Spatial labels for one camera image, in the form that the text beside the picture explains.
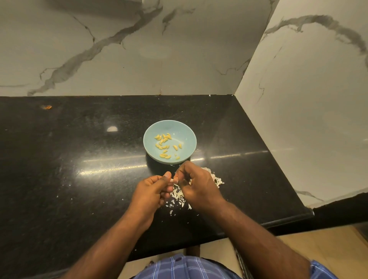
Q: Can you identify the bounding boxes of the person's left hand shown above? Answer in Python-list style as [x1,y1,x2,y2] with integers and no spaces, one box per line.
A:
[128,171,175,228]

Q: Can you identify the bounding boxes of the person's right hand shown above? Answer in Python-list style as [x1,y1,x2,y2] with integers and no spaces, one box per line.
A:
[173,161,227,216]

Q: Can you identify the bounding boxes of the garlic peel scrap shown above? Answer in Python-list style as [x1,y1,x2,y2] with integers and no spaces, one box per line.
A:
[201,167,225,189]

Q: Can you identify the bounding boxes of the light blue bowl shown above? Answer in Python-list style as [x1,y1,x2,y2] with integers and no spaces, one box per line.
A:
[143,120,197,165]

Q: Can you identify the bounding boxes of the cluster of peeled garlic cloves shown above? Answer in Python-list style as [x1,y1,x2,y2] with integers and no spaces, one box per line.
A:
[153,133,184,161]

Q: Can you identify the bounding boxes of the person's right forearm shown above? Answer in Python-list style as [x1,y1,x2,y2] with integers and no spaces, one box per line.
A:
[210,202,312,279]

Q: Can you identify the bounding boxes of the person's left forearm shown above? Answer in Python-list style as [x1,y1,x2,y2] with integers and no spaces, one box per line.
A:
[62,213,149,279]

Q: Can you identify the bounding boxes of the blue plaid shirt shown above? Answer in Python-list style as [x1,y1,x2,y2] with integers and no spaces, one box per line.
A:
[135,254,340,279]

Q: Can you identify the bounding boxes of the black cabinet trim strip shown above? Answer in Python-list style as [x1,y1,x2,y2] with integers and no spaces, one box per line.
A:
[233,238,256,279]

